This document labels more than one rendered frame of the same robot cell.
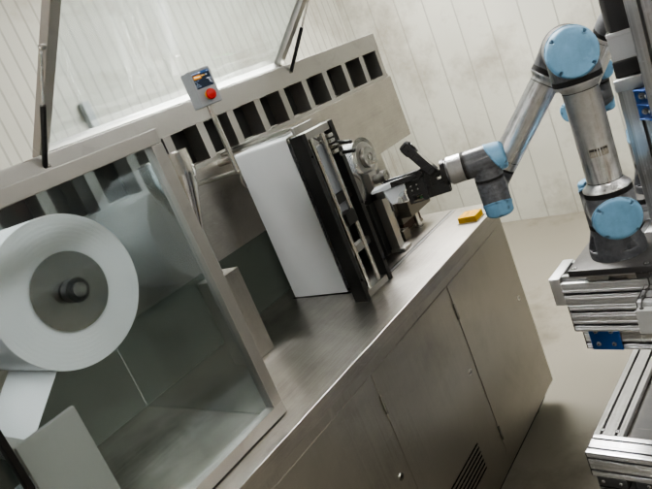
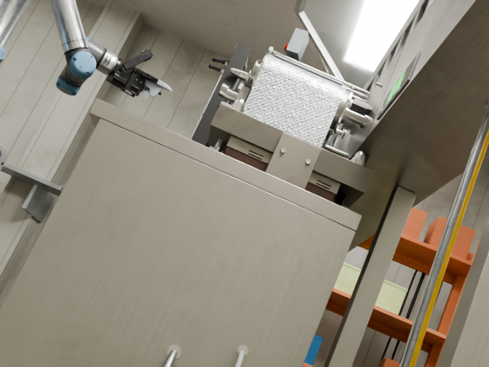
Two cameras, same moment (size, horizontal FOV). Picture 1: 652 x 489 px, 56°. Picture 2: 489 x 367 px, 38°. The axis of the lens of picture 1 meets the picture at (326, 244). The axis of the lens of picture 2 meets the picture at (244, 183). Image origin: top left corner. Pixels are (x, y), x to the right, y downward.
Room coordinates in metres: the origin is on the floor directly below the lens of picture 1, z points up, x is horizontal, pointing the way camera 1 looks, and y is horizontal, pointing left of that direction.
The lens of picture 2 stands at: (3.64, -1.37, 0.45)
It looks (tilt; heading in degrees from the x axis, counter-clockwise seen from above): 15 degrees up; 140
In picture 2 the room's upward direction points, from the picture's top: 24 degrees clockwise
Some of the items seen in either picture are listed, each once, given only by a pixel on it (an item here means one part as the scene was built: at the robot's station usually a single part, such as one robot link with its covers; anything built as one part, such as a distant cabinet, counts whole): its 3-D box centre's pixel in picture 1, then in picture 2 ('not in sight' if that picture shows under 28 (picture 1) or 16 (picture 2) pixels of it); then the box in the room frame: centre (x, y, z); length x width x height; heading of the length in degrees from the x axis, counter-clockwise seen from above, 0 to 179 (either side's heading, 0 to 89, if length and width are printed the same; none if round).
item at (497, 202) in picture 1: (495, 193); (73, 75); (1.59, -0.47, 1.12); 0.11 x 0.08 x 0.11; 160
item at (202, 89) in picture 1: (203, 87); (295, 44); (1.79, 0.15, 1.66); 0.07 x 0.07 x 0.10; 35
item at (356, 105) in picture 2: not in sight; (361, 107); (2.38, -0.02, 1.28); 0.06 x 0.05 x 0.02; 48
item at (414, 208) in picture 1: (376, 210); (287, 156); (2.42, -0.24, 1.00); 0.40 x 0.16 x 0.06; 48
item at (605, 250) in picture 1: (614, 234); not in sight; (1.61, -0.76, 0.87); 0.15 x 0.15 x 0.10
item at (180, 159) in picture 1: (167, 167); not in sight; (1.71, 0.32, 1.50); 0.14 x 0.14 x 0.06
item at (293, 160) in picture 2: not in sight; (292, 162); (2.50, -0.29, 0.96); 0.10 x 0.03 x 0.11; 48
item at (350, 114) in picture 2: not in sight; (354, 116); (2.37, -0.02, 1.25); 0.07 x 0.04 x 0.04; 48
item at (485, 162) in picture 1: (484, 160); (86, 51); (1.57, -0.46, 1.21); 0.11 x 0.08 x 0.09; 70
